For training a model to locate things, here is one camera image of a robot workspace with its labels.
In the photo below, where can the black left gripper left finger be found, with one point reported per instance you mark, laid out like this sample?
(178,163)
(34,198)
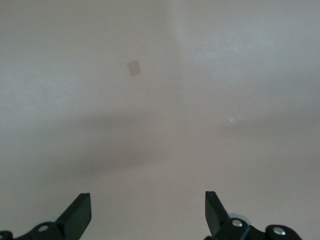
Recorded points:
(75,217)

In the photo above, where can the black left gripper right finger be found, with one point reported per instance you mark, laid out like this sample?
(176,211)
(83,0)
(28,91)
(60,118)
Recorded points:
(217,220)

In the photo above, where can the brown tape patch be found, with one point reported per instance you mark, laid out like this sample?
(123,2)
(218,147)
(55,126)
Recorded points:
(134,68)

